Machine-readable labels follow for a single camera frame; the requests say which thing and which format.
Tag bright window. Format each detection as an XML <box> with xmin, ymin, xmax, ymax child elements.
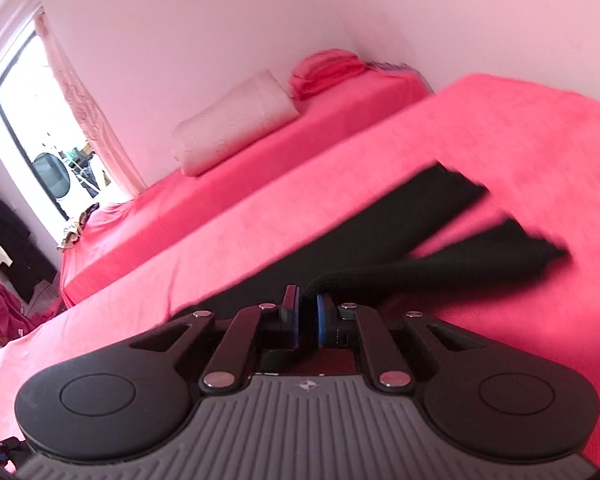
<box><xmin>0</xmin><ymin>21</ymin><xmax>131</xmax><ymax>240</ymax></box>

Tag magenta clothes pile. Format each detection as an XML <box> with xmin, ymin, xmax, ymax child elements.
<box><xmin>0</xmin><ymin>282</ymin><xmax>64</xmax><ymax>349</ymax></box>

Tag folded red blanket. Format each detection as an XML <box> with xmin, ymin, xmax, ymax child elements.
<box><xmin>288</xmin><ymin>49</ymin><xmax>367</xmax><ymax>101</ymax></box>

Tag near red bed cover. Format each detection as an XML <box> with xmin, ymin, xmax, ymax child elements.
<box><xmin>0</xmin><ymin>75</ymin><xmax>600</xmax><ymax>463</ymax></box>

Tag black pants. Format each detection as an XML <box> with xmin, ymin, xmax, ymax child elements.
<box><xmin>182</xmin><ymin>162</ymin><xmax>569</xmax><ymax>320</ymax></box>

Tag tan cloth on bed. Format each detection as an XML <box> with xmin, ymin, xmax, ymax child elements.
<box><xmin>57</xmin><ymin>203</ymin><xmax>99</xmax><ymax>252</ymax></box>

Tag pink curtain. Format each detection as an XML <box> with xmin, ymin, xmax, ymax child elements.
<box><xmin>33</xmin><ymin>8</ymin><xmax>146</xmax><ymax>197</ymax></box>

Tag far red bed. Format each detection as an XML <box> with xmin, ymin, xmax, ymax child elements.
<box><xmin>60</xmin><ymin>67</ymin><xmax>431</xmax><ymax>307</ymax></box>

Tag hanging dark clothes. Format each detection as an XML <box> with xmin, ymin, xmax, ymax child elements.
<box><xmin>0</xmin><ymin>199</ymin><xmax>57</xmax><ymax>302</ymax></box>

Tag beige rolled pillow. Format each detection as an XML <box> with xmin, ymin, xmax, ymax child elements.
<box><xmin>173</xmin><ymin>70</ymin><xmax>300</xmax><ymax>177</ymax></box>

